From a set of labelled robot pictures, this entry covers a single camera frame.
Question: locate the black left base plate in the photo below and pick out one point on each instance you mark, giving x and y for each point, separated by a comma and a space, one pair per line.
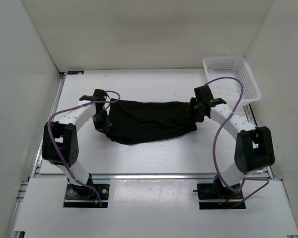
82, 197

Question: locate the black shorts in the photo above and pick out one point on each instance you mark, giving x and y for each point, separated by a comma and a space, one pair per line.
138, 122

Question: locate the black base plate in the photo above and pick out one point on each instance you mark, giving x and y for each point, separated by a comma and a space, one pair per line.
212, 198
82, 197

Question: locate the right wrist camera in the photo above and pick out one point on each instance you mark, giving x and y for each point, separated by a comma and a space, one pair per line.
217, 101

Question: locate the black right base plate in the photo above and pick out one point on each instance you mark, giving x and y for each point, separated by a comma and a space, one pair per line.
212, 198

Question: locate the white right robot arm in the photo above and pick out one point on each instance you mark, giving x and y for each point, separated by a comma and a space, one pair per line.
253, 145

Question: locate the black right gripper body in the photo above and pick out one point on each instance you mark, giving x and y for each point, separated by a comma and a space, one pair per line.
194, 109

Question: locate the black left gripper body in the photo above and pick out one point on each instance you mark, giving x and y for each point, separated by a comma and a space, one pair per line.
101, 121

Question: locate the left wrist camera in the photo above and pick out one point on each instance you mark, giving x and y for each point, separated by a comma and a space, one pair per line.
98, 95

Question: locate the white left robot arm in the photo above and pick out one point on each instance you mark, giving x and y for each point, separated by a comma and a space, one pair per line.
60, 142

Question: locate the white plastic basket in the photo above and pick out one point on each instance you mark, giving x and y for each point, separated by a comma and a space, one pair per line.
232, 72

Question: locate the aluminium front rail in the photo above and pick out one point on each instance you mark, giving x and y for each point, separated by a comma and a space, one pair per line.
263, 174

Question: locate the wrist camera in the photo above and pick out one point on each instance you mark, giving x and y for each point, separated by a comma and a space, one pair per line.
98, 95
217, 101

